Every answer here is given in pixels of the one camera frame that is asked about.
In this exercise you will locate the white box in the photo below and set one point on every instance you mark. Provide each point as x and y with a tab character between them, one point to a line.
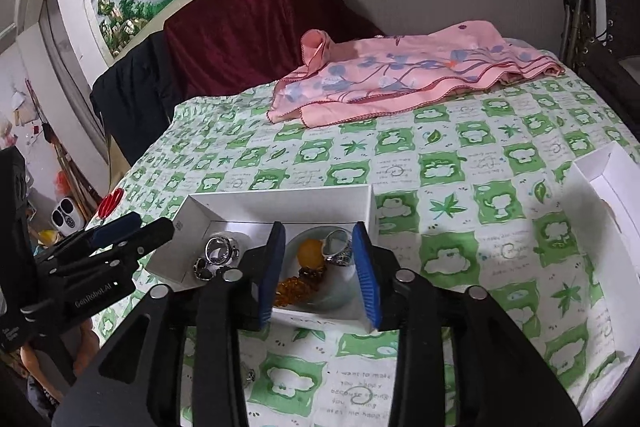
250	207

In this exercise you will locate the green patterned tablecloth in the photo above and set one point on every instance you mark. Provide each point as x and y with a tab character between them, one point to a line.
450	167

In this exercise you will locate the person's left forearm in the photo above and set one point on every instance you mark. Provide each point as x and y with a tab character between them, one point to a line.
86	347

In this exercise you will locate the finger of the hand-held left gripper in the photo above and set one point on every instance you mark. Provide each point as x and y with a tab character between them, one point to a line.
145	239
115	228

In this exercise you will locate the green jade bangle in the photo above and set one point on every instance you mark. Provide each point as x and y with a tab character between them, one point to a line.
330	292

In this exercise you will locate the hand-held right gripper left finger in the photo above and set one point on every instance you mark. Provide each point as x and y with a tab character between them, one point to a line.
270	277

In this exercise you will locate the black folding wheelchair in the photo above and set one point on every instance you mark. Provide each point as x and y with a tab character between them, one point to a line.
580	7

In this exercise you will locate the pink floral scarf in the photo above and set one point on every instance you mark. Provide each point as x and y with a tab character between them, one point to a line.
400	72

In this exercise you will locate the white electronic device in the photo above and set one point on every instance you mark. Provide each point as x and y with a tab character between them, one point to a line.
65	217

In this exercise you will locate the white box lid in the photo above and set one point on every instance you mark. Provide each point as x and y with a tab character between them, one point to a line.
615	192

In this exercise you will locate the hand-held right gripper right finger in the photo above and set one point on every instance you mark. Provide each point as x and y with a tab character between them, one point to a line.
367	277

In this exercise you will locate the maroon cloth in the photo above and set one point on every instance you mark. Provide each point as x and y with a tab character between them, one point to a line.
240	22

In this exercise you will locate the leaning wooden sticks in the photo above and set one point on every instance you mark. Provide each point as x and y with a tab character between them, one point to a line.
70	172

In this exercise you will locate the black jacket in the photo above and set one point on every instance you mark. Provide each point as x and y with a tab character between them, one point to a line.
130	102

